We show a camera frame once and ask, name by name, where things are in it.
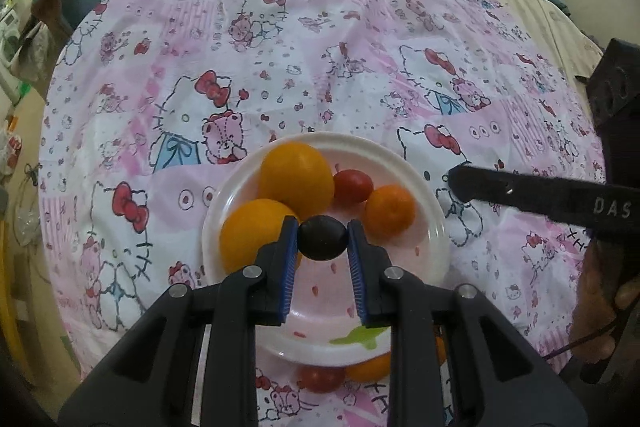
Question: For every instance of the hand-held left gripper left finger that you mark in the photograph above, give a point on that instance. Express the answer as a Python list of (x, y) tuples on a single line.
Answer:
[(287, 262)]

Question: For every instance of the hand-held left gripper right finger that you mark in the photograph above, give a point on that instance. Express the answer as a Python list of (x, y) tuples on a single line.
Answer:
[(357, 267)]

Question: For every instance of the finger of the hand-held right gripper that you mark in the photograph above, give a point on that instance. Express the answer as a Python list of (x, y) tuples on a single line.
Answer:
[(540, 197)]

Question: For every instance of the person's right hand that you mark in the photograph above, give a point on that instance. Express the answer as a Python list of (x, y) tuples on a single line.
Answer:
[(605, 287)]

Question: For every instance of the dark plum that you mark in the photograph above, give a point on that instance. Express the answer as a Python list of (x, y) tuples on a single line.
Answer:
[(322, 237)]

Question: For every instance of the green dustpan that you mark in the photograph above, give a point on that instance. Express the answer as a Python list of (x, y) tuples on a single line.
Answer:
[(22, 91)]

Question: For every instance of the small tangerine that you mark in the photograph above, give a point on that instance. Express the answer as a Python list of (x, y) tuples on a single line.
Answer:
[(370, 366), (390, 209)]

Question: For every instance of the red cherry tomato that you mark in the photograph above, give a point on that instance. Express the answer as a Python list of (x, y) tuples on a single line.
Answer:
[(352, 186), (320, 378)]

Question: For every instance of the pink cartoon printed blanket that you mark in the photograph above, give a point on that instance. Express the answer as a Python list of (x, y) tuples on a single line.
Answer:
[(300, 57)]

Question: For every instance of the large orange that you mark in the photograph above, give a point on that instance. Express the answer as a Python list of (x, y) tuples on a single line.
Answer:
[(296, 179), (250, 234)]

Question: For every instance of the pink dotted bowl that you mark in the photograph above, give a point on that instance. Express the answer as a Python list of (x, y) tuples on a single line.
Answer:
[(325, 312)]

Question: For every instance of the yellow wooden chair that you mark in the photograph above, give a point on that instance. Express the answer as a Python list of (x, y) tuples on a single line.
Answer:
[(7, 307)]

